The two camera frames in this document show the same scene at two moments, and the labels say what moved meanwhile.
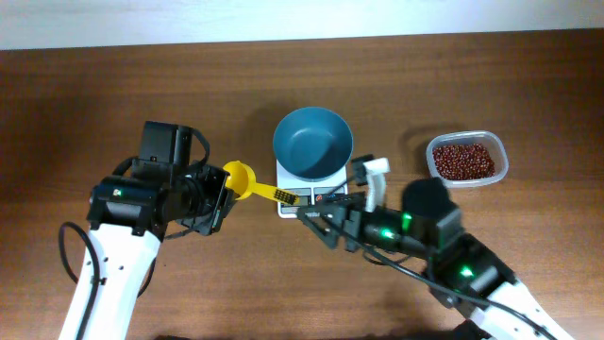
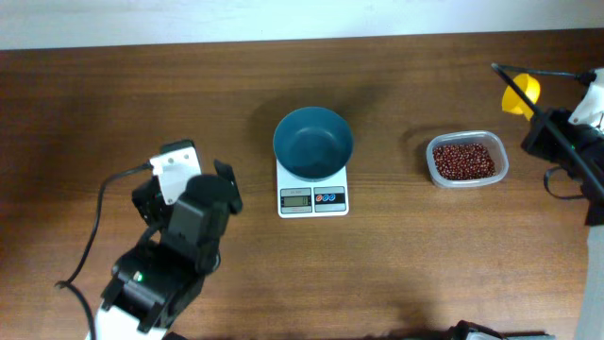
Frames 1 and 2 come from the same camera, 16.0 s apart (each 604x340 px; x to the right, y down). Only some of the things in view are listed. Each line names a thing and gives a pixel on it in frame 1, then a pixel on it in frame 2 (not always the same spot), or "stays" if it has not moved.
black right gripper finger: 347,199 -> 537,71
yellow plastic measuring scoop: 242,182 -> 513,103
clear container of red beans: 467,158 stays
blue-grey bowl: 313,144 stays
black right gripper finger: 327,221 -> 596,181
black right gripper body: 352,222 -> 538,134
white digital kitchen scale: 308,193 stays
